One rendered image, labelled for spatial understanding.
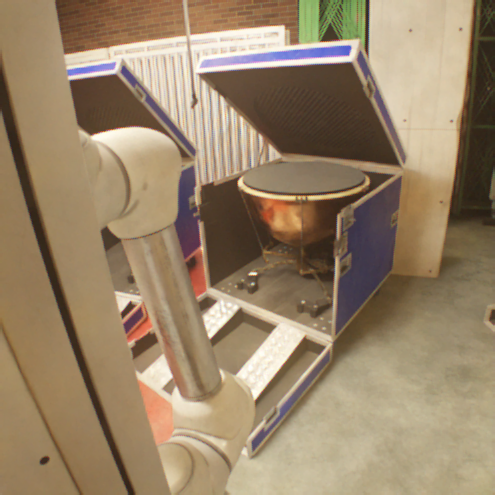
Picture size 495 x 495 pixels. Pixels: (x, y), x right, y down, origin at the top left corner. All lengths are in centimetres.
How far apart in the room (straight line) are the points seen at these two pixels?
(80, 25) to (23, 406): 631
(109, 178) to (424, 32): 265
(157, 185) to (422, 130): 255
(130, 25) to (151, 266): 545
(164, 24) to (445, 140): 404
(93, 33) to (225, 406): 594
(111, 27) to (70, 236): 593
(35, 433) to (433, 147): 293
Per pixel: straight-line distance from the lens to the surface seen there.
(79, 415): 34
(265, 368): 219
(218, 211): 266
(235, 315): 255
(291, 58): 203
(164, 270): 67
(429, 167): 306
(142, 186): 60
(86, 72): 271
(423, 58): 296
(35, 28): 25
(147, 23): 584
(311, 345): 236
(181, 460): 77
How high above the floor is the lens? 162
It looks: 24 degrees down
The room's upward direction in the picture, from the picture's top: 4 degrees counter-clockwise
